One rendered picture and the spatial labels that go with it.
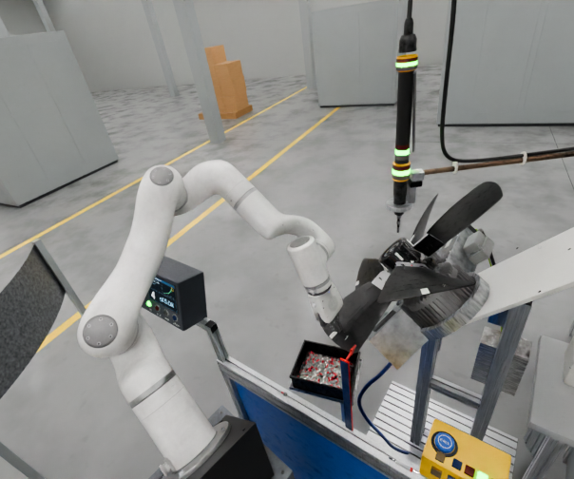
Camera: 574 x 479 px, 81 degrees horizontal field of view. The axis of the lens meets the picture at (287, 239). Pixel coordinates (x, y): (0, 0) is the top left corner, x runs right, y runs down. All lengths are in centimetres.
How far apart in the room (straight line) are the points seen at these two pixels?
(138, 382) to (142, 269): 26
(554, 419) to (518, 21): 560
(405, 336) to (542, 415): 42
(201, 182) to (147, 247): 24
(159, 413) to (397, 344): 73
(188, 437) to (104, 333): 30
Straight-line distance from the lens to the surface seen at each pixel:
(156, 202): 91
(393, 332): 118
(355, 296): 117
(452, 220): 114
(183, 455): 92
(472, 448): 96
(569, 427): 133
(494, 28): 633
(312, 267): 95
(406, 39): 84
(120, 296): 89
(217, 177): 98
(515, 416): 235
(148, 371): 90
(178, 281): 115
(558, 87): 654
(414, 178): 93
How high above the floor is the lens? 192
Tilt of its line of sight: 33 degrees down
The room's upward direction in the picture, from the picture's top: 9 degrees counter-clockwise
